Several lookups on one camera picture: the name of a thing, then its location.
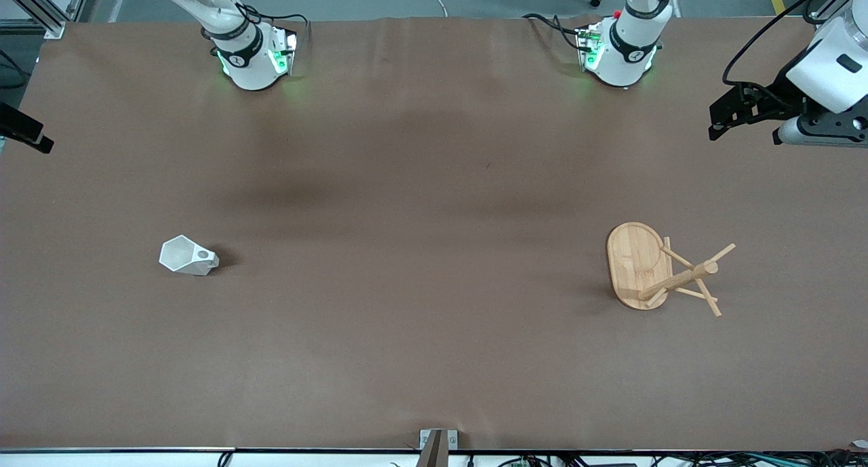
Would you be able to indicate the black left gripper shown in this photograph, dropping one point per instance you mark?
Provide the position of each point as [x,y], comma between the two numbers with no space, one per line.
[777,95]

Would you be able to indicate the white faceted cup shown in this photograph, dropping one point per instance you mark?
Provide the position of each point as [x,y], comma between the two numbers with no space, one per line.
[180,255]

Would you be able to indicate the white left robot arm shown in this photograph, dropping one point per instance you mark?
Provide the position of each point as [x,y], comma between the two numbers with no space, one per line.
[627,53]

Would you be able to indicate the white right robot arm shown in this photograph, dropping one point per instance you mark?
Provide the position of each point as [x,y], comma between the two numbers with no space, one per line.
[251,67]

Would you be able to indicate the wooden cup rack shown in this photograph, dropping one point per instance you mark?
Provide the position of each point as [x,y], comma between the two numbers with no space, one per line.
[630,264]

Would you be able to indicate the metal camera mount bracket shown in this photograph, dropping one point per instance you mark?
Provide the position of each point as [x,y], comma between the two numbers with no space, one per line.
[437,447]

